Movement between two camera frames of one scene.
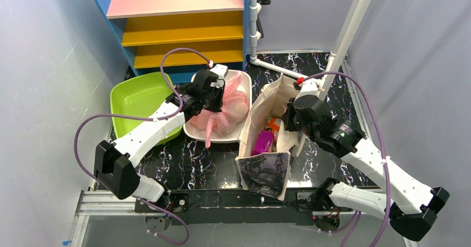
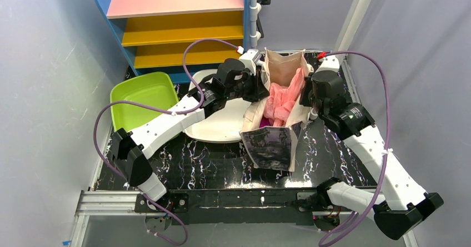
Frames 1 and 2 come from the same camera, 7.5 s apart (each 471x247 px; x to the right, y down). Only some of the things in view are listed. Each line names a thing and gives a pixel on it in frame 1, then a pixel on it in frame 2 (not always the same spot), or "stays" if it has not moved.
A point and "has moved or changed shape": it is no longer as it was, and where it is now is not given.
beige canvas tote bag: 264,157 has moved or changed shape
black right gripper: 290,118 -> 306,97
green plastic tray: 143,95 stays
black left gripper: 216,100 -> 260,89
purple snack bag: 264,142 -> 265,121
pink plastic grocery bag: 234,109 -> 280,96
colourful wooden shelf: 176,28 stays
